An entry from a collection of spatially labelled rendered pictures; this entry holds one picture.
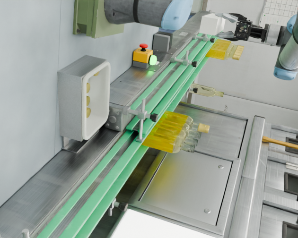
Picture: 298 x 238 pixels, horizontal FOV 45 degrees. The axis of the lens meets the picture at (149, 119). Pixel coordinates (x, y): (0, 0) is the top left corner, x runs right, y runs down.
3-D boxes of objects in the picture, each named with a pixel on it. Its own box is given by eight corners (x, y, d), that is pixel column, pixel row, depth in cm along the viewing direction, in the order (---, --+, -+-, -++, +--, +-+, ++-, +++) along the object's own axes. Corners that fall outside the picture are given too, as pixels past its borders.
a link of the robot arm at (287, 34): (306, 45, 118) (300, 55, 128) (315, 13, 118) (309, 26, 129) (282, 40, 120) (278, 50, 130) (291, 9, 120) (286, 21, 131)
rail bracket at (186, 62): (169, 63, 175) (195, 68, 171) (170, 48, 171) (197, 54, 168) (171, 60, 178) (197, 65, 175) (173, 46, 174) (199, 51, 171)
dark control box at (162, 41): (151, 49, 184) (166, 52, 182) (153, 34, 181) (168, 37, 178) (156, 45, 191) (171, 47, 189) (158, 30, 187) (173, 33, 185)
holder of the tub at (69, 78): (60, 149, 117) (81, 156, 115) (57, 71, 103) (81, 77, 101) (85, 125, 131) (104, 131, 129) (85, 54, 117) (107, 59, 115)
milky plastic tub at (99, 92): (60, 136, 114) (84, 143, 112) (58, 71, 103) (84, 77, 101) (86, 113, 128) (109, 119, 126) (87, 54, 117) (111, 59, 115)
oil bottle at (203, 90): (178, 89, 211) (222, 100, 204) (179, 80, 209) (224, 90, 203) (180, 89, 216) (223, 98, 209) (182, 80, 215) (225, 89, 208)
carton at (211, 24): (202, 16, 133) (217, 19, 131) (212, 13, 154) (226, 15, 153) (198, 32, 135) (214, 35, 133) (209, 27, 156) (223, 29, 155)
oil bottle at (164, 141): (127, 141, 140) (179, 156, 135) (127, 129, 137) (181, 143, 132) (132, 134, 145) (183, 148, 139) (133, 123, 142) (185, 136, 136)
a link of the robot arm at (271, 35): (280, 24, 137) (275, 45, 140) (268, 22, 139) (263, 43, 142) (280, 26, 131) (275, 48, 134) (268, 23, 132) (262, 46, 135)
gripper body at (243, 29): (236, 18, 134) (268, 24, 131) (238, 17, 141) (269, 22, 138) (231, 39, 136) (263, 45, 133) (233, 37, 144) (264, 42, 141)
